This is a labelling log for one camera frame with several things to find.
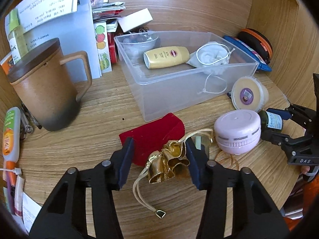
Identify dark green glass bottle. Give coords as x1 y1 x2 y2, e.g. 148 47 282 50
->
258 110 283 133

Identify cream round lidded jar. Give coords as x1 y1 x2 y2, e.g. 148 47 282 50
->
231 76 269 113

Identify small square eraser block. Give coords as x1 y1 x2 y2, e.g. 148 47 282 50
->
194 134 213 157

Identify gold bells with ribbon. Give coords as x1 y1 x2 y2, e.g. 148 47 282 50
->
132 128 213 219

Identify red velvet pouch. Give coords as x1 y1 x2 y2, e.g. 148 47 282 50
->
119 113 185 167

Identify pink round mini vacuum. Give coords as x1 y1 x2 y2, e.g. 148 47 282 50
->
214 110 261 155

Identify blue patterned pouch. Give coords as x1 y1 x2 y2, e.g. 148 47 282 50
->
223 35 272 72

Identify black orange round case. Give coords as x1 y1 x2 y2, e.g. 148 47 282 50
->
237 28 273 64

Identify orange green hand cream tube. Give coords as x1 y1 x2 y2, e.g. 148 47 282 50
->
2 107 21 169

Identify brown ceramic mug with lid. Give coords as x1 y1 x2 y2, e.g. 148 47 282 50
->
8 38 93 131

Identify clear plastic storage bin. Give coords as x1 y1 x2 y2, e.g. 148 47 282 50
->
114 31 258 122

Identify yellow lotion tube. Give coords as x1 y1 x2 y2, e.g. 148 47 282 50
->
143 46 190 69

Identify orange small box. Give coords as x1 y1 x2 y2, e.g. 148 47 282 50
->
1 52 14 75

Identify clear glass bowl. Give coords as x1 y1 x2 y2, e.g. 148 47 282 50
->
116 32 159 59

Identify green spray bottle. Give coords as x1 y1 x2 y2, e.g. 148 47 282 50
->
8 8 28 64

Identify fruit pattern booklet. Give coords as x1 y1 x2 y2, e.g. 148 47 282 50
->
94 23 112 74

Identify white small box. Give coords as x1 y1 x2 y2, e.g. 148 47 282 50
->
118 8 153 33

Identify stack of books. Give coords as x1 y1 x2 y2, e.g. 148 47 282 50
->
90 0 126 33

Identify white charging cable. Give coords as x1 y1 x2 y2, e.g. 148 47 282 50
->
0 167 23 176

